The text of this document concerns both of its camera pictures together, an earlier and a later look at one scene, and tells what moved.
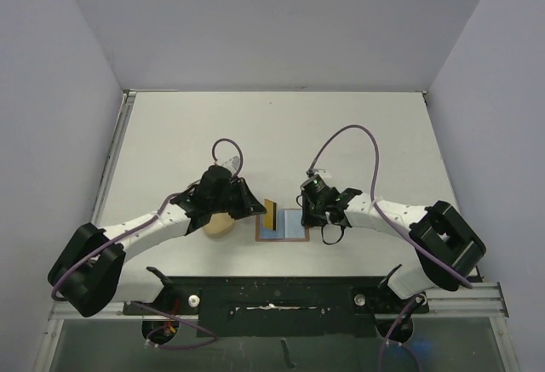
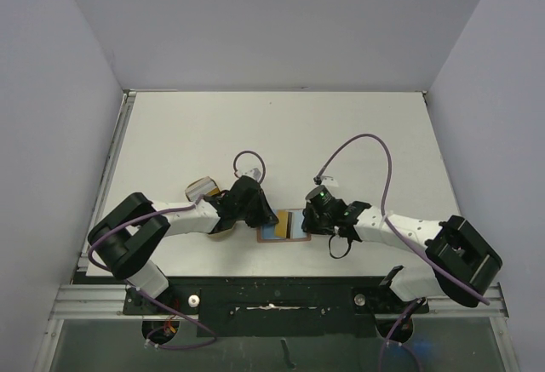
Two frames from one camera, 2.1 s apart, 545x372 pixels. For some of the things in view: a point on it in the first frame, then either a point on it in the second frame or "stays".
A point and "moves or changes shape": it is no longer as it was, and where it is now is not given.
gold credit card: (270, 217) moves or changes shape
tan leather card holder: (289, 227) stays
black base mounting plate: (281, 306) stays
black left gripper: (249, 205) to (266, 215)
